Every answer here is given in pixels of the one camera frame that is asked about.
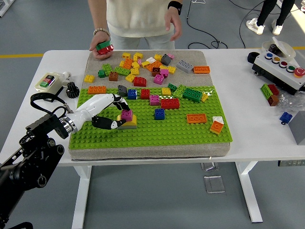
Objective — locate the person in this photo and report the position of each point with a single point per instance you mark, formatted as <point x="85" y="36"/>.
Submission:
<point x="267" y="12"/>
<point x="138" y="19"/>

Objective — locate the yellow arched brick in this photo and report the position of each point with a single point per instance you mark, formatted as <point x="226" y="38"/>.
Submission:
<point x="134" y="121"/>

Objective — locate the orange eight-stud brick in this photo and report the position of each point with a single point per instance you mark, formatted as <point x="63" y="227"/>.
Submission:
<point x="97" y="90"/>
<point x="128" y="64"/>
<point x="196" y="118"/>

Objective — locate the brown four-stud brick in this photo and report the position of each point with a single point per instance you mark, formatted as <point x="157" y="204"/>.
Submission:
<point x="114" y="76"/>

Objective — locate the white toy brick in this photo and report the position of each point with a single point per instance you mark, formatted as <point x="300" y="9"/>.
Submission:
<point x="151" y="59"/>
<point x="218" y="119"/>

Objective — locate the blue four-stud brick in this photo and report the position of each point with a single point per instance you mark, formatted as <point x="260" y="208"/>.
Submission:
<point x="132" y="94"/>
<point x="159" y="114"/>

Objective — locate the black gear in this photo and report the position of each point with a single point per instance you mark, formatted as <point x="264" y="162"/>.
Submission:
<point x="72" y="89"/>

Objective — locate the crumpled clear plastic bag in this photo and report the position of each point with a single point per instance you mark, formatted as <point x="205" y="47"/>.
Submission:
<point x="289" y="102"/>

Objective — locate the yellow toy brick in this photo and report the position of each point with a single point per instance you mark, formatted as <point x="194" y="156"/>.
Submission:
<point x="135" y="65"/>
<point x="126" y="55"/>
<point x="137" y="56"/>
<point x="130" y="78"/>
<point x="121" y="63"/>
<point x="145" y="64"/>
<point x="171" y="69"/>
<point x="158" y="57"/>
<point x="135" y="71"/>

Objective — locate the black tape roll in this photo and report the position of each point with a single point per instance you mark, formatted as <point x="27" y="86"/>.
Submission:
<point x="252" y="57"/>

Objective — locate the yellow four-stud brick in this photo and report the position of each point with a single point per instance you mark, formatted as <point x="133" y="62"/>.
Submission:
<point x="89" y="78"/>
<point x="166" y="92"/>

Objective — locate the grey-brown foam mat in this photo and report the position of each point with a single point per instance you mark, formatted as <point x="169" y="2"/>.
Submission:
<point x="147" y="152"/>

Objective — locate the white floor frame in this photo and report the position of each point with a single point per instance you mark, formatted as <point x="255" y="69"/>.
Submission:
<point x="199" y="2"/>

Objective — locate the dark grey sloped brick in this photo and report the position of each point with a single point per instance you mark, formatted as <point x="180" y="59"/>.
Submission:
<point x="166" y="60"/>
<point x="122" y="91"/>

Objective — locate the person's right hand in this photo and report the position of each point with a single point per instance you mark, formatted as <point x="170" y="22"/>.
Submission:
<point x="100" y="38"/>

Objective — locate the small yellow brick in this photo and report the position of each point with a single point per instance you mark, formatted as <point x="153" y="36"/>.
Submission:
<point x="205" y="98"/>

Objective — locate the white table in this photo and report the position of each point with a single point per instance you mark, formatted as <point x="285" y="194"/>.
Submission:
<point x="238" y="107"/>

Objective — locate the orange and yellow brick stack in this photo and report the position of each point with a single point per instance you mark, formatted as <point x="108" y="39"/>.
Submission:
<point x="216" y="128"/>

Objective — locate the red toy brick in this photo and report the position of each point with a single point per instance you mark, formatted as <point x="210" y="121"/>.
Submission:
<point x="274" y="89"/>

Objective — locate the white furniture frame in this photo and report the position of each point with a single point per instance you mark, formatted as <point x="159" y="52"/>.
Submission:
<point x="4" y="7"/>

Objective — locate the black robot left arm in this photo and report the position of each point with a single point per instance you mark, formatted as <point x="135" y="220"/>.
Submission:
<point x="33" y="162"/>

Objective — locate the red eight-stud brick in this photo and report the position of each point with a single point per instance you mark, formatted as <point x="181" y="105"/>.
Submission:
<point x="170" y="104"/>
<point x="106" y="50"/>

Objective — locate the light grey eight-stud brick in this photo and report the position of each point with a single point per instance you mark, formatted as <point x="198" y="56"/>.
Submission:
<point x="184" y="66"/>
<point x="131" y="127"/>

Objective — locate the cream switch box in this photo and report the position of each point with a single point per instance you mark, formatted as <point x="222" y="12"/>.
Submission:
<point x="47" y="82"/>

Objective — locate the red arched brick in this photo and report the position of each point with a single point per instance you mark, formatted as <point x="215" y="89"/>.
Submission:
<point x="140" y="82"/>

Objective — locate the small pink brick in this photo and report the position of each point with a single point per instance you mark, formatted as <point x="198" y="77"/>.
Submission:
<point x="139" y="61"/>
<point x="171" y="56"/>

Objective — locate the red four-stud brick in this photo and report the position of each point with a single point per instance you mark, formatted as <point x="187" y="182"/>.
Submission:
<point x="145" y="94"/>

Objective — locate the clear plastic container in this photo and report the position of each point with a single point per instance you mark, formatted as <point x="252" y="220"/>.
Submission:
<point x="284" y="48"/>

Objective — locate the white push-button control box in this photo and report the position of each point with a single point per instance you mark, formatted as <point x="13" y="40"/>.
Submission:
<point x="278" y="71"/>

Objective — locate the pink toy brick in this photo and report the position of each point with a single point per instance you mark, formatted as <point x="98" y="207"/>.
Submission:
<point x="164" y="72"/>

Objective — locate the dark green eight-stud brick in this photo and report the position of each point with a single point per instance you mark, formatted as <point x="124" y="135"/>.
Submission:
<point x="104" y="44"/>
<point x="192" y="95"/>

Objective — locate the person's left hand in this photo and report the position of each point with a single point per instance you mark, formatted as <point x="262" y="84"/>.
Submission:
<point x="175" y="19"/>

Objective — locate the green studded baseplate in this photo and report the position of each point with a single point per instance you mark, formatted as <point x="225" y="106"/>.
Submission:
<point x="166" y="136"/>

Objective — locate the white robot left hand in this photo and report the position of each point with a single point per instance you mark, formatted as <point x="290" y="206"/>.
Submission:
<point x="93" y="106"/>

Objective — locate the person's right forearm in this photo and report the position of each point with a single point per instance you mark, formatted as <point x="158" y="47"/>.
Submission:
<point x="97" y="14"/>

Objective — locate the table control panel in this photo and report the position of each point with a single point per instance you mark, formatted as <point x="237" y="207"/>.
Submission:
<point x="291" y="163"/>

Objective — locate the pink four-stud brick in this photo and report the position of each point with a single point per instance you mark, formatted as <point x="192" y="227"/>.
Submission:
<point x="159" y="79"/>
<point x="127" y="115"/>
<point x="155" y="100"/>

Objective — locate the dark green toy brick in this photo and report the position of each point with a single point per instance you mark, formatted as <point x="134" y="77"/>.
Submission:
<point x="101" y="74"/>

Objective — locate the light green eight-stud brick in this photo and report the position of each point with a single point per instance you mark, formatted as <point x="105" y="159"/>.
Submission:
<point x="178" y="92"/>
<point x="122" y="71"/>

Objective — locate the orange toy brick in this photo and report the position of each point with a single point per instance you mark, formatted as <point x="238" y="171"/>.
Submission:
<point x="155" y="65"/>

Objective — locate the dark green four-stud brick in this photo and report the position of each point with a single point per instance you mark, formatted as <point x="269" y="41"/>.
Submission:
<point x="172" y="87"/>

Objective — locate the brown toy brick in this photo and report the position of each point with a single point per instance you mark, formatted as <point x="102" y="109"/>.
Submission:
<point x="273" y="100"/>
<point x="156" y="71"/>

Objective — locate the black wristwatch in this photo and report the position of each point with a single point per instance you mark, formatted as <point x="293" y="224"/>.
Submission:
<point x="175" y="6"/>

